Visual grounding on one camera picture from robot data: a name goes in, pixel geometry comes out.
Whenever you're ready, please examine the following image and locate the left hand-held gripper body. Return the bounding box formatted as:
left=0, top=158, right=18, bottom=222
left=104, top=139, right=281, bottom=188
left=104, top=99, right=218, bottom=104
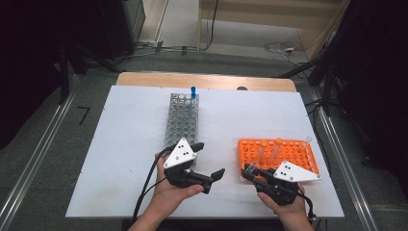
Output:
left=163, top=137, right=216, bottom=195

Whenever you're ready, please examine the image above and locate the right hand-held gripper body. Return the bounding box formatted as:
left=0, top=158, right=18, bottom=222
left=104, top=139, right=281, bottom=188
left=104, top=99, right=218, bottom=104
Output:
left=253, top=160, right=321, bottom=207

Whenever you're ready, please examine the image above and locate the orange tube rack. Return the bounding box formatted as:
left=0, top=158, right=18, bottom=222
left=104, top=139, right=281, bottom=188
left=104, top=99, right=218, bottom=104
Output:
left=237, top=138, right=320, bottom=182

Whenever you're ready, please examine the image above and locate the clear plastic tube rack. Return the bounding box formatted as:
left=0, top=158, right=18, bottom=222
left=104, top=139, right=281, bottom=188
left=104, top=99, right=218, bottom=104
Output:
left=164, top=92, right=200, bottom=152

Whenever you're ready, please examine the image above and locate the person's right hand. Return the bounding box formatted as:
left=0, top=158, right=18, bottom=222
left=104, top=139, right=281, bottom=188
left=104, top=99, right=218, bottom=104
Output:
left=256, top=184, right=308, bottom=222

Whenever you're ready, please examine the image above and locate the person's left hand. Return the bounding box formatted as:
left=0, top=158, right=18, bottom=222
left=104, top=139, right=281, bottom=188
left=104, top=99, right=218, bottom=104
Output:
left=153, top=150, right=205, bottom=211

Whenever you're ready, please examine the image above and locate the white board sheet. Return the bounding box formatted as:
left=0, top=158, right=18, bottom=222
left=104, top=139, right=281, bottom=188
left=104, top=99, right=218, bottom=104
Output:
left=65, top=85, right=344, bottom=219

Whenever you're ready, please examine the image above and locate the wooden table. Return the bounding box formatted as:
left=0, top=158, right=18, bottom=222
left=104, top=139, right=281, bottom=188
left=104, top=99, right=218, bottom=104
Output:
left=115, top=71, right=297, bottom=93

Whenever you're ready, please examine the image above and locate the black metal stand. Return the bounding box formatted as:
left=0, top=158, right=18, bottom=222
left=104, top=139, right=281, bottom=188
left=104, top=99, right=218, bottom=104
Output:
left=278, top=57, right=341, bottom=116
left=57, top=41, right=123, bottom=105

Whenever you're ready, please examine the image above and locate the black curtain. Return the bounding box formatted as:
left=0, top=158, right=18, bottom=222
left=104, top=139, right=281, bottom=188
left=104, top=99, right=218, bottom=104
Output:
left=0, top=0, right=107, bottom=150
left=320, top=0, right=408, bottom=193

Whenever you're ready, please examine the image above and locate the black cabinet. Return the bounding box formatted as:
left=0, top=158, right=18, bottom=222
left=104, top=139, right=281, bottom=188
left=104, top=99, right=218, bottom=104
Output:
left=95, top=0, right=146, bottom=61

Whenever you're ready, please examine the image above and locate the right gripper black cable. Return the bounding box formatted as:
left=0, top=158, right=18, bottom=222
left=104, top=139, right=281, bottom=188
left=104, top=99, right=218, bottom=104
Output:
left=296, top=189, right=318, bottom=222

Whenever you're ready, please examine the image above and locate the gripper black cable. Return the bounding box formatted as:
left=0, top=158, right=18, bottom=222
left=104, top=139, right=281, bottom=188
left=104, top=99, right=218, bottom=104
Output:
left=296, top=189, right=318, bottom=222
left=130, top=143, right=179, bottom=227

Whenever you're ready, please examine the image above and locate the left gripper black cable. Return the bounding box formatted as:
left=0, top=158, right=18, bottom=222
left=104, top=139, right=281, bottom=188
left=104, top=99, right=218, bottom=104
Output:
left=130, top=143, right=179, bottom=227

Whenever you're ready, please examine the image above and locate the aluminium floor rail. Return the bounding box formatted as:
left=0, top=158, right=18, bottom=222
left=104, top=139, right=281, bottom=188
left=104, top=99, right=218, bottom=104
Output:
left=0, top=75, right=80, bottom=230
left=309, top=90, right=379, bottom=231

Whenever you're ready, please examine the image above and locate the black floor cable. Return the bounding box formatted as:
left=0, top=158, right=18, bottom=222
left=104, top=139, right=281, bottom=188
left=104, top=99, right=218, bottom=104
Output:
left=304, top=99, right=325, bottom=152

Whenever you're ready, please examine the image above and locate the grey floor cable bundle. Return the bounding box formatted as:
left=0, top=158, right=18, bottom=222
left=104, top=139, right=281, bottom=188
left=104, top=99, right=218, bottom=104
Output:
left=121, top=38, right=200, bottom=58

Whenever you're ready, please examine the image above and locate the black hanging cable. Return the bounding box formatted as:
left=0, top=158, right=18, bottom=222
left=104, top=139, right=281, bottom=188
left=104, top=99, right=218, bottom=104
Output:
left=201, top=0, right=220, bottom=52

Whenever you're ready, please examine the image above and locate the white cable with plug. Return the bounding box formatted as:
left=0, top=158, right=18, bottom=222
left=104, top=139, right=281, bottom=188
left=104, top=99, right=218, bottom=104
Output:
left=263, top=40, right=301, bottom=65

